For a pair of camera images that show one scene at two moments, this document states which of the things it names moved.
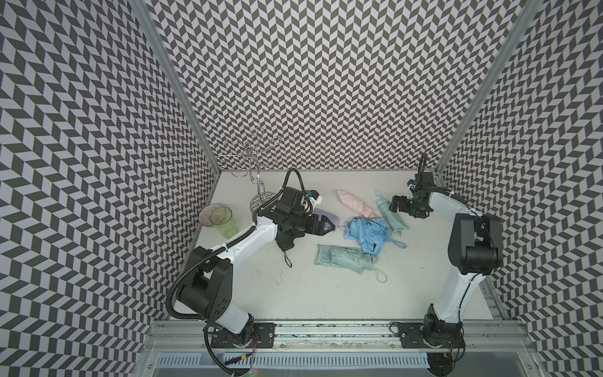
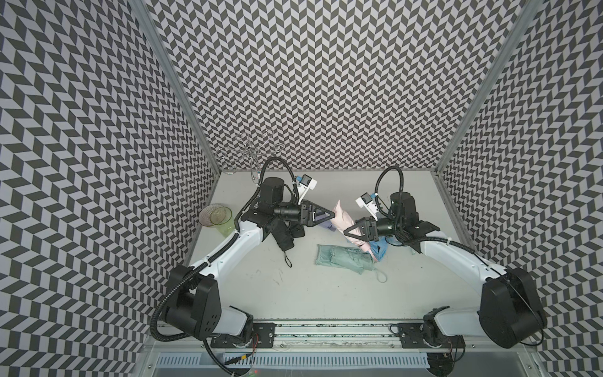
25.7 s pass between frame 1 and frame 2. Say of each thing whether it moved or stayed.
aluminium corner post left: stayed
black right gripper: moved
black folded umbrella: stayed
